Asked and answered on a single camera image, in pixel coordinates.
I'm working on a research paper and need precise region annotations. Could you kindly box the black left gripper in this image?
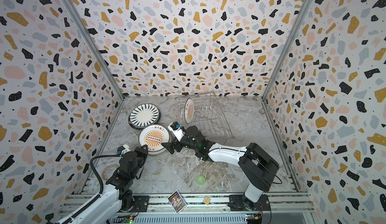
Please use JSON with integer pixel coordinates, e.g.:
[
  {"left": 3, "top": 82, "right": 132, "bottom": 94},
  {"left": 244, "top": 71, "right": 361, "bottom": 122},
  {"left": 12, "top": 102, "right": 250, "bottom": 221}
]
[{"left": 129, "top": 144, "right": 147, "bottom": 180}]

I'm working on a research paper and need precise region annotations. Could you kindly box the orange sunburst plate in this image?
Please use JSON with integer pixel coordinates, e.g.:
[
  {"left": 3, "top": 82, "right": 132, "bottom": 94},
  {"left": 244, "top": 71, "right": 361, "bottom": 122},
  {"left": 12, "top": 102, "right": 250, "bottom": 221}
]
[
  {"left": 184, "top": 98, "right": 195, "bottom": 124},
  {"left": 138, "top": 124, "right": 171, "bottom": 156}
]

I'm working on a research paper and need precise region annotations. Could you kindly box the blue leaf pattern plate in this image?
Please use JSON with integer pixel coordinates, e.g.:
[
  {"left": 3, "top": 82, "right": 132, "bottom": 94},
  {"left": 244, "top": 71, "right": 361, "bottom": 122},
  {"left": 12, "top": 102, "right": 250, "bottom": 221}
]
[{"left": 128, "top": 103, "right": 160, "bottom": 129}]

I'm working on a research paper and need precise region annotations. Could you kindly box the orange sunburst plate front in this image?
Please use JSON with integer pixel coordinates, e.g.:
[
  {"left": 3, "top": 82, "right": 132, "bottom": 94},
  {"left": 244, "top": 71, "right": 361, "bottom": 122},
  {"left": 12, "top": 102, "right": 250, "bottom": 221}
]
[{"left": 184, "top": 98, "right": 195, "bottom": 124}]

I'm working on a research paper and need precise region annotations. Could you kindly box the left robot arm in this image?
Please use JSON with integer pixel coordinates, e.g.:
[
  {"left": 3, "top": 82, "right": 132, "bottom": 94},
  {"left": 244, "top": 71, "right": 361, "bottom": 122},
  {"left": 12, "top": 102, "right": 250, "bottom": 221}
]
[{"left": 58, "top": 145, "right": 148, "bottom": 224}]

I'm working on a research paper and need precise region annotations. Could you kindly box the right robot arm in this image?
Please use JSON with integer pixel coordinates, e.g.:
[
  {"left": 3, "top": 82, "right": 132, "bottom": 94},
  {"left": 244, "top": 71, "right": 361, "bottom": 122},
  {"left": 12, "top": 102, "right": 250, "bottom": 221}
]
[{"left": 162, "top": 122, "right": 279, "bottom": 211}]

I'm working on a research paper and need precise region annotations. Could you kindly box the colourful playing card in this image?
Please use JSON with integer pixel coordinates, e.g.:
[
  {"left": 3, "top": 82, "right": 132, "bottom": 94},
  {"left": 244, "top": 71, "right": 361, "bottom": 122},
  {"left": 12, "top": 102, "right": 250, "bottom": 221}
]
[{"left": 168, "top": 191, "right": 187, "bottom": 214}]

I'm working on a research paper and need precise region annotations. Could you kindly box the small wooden block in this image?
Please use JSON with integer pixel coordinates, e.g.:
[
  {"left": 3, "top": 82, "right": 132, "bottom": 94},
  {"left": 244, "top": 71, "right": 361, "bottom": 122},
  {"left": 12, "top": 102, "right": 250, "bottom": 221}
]
[{"left": 203, "top": 196, "right": 211, "bottom": 205}]

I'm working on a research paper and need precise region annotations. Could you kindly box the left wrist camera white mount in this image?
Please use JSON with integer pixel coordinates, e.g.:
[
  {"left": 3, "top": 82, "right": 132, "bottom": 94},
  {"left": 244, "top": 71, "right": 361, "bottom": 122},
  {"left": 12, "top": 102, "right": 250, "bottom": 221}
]
[{"left": 117, "top": 144, "right": 131, "bottom": 156}]

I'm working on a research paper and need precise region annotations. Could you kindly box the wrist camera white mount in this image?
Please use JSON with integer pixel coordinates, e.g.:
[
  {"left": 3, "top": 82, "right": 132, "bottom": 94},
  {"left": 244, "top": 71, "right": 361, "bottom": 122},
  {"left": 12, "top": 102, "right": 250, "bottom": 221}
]
[
  {"left": 167, "top": 121, "right": 185, "bottom": 141},
  {"left": 117, "top": 144, "right": 131, "bottom": 156}
]

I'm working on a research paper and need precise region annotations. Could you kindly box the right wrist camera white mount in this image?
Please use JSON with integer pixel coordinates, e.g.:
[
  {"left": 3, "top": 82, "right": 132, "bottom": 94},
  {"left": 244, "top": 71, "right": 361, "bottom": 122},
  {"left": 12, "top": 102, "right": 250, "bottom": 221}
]
[{"left": 167, "top": 121, "right": 185, "bottom": 141}]

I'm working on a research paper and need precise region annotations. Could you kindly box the steel wire dish rack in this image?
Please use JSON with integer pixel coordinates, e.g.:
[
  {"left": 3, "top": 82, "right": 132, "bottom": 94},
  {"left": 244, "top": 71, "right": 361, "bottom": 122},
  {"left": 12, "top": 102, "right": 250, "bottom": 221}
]
[{"left": 175, "top": 92, "right": 232, "bottom": 145}]

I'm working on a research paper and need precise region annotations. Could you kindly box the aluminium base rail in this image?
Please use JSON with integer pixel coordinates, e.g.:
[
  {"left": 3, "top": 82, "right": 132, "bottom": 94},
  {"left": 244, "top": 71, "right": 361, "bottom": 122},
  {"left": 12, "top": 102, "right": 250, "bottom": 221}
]
[{"left": 57, "top": 193, "right": 320, "bottom": 224}]

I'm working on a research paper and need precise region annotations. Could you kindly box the aluminium corner post left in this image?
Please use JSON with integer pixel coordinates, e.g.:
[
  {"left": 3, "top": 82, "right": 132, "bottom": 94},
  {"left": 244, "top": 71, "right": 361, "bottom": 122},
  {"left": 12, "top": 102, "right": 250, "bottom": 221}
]
[{"left": 61, "top": 0, "right": 125, "bottom": 101}]

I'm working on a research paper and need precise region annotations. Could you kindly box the aluminium corner post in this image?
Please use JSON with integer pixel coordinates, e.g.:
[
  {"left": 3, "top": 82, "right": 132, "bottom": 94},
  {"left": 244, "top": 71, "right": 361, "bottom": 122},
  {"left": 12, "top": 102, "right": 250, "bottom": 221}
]
[
  {"left": 262, "top": 0, "right": 312, "bottom": 103},
  {"left": 61, "top": 0, "right": 125, "bottom": 101}
]

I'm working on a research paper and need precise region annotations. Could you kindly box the aluminium corner post right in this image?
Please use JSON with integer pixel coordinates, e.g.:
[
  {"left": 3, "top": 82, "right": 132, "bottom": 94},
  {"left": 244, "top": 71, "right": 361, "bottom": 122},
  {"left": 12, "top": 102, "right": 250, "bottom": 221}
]
[{"left": 262, "top": 0, "right": 312, "bottom": 103}]

